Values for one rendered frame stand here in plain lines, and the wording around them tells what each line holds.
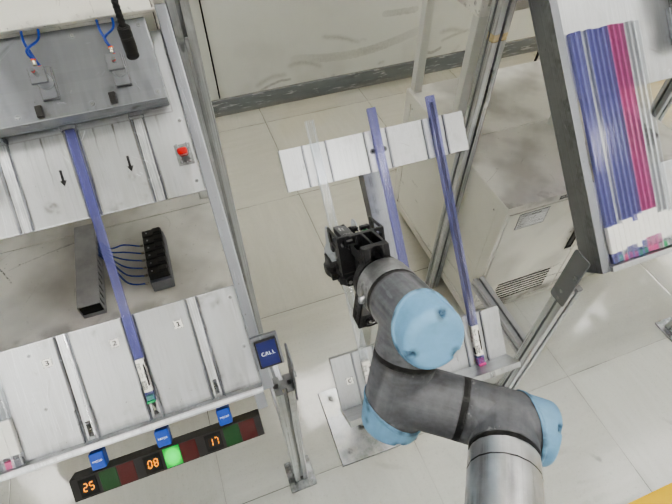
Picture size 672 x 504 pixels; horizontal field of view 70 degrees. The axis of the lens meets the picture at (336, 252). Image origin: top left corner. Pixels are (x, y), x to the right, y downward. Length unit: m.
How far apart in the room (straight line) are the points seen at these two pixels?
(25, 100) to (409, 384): 0.72
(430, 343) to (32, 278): 1.08
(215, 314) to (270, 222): 1.29
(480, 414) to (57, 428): 0.71
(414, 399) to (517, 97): 1.44
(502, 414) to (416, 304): 0.15
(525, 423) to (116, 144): 0.76
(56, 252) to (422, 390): 1.08
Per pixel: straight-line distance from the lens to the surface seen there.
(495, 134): 1.67
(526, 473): 0.54
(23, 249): 1.48
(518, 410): 0.59
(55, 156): 0.96
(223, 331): 0.92
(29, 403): 1.00
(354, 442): 1.64
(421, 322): 0.50
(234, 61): 2.71
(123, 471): 1.01
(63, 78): 0.92
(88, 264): 1.30
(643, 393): 2.01
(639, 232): 1.28
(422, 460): 1.66
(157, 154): 0.93
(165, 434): 0.96
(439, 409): 0.58
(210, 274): 1.23
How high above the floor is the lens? 1.57
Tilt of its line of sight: 50 degrees down
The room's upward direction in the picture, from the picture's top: straight up
